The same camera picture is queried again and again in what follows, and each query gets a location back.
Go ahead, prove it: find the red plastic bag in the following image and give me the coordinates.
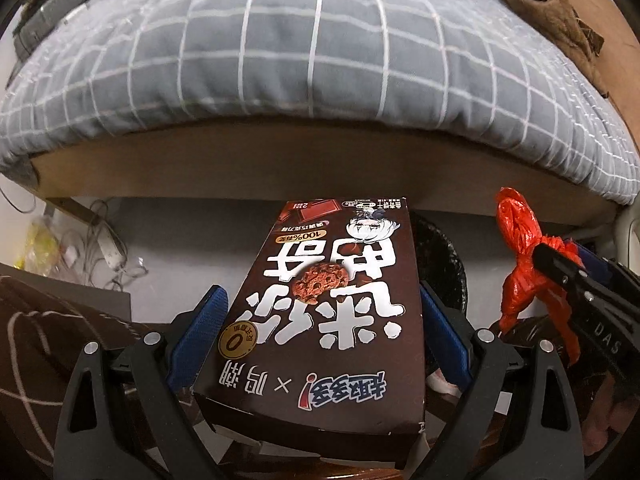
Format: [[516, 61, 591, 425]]
[[495, 187, 583, 366]]

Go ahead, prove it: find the grey suitcase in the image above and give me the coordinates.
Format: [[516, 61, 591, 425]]
[[12, 0, 126, 58]]

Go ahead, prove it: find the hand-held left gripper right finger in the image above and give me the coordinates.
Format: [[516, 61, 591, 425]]
[[419, 280, 588, 480]]

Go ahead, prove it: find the black trash bin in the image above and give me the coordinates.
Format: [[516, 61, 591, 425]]
[[410, 212, 468, 321]]

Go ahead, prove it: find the brown fleece garment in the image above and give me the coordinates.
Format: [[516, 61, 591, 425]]
[[501, 0, 608, 98]]

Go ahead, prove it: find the person's right hand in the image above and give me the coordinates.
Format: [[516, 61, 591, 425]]
[[582, 382, 640, 461]]

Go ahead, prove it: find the brown line-patterned cloth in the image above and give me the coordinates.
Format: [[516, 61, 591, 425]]
[[0, 275, 166, 466]]

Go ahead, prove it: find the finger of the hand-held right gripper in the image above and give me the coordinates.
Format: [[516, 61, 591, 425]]
[[572, 242, 623, 293], [531, 242, 601, 321]]

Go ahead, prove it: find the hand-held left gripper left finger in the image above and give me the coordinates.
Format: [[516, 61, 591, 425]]
[[54, 284, 228, 480]]

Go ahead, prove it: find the brown cookie box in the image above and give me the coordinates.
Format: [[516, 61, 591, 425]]
[[192, 199, 428, 468]]

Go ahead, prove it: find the wooden bed frame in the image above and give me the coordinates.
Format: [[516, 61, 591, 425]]
[[30, 122, 621, 231]]

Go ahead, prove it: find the yellow plastic bag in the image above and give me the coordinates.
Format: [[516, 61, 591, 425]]
[[15, 217, 63, 273]]

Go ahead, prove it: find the wooden headboard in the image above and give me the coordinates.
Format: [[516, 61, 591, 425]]
[[565, 0, 640, 126]]

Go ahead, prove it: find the white power strip with cables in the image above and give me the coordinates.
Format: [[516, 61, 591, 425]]
[[75, 200, 151, 291]]

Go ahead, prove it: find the pale pink object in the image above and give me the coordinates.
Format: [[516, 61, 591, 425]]
[[427, 367, 463, 396]]

